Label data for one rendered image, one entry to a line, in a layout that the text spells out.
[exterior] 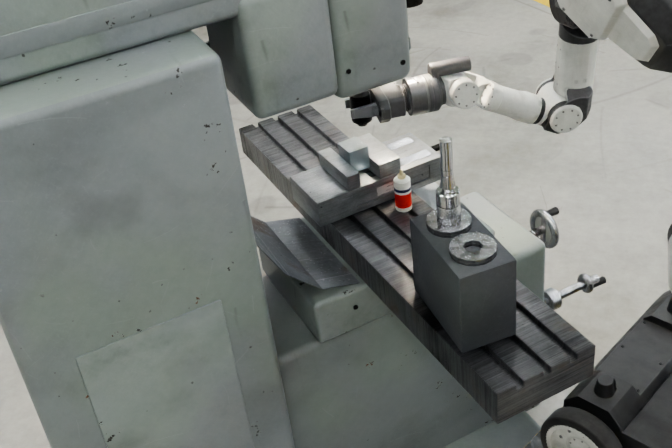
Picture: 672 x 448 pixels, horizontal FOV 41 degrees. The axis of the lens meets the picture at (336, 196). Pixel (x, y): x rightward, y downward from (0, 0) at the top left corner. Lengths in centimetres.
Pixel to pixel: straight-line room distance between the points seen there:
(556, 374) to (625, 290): 169
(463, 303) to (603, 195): 230
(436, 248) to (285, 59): 47
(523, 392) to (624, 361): 61
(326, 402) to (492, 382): 64
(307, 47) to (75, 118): 49
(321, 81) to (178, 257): 45
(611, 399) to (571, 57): 78
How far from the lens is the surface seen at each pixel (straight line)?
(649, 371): 232
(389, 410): 241
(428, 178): 226
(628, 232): 375
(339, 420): 234
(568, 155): 422
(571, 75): 214
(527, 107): 216
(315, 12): 179
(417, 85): 206
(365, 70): 191
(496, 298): 174
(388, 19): 190
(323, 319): 209
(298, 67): 181
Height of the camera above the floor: 220
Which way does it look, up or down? 33 degrees down
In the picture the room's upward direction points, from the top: 7 degrees counter-clockwise
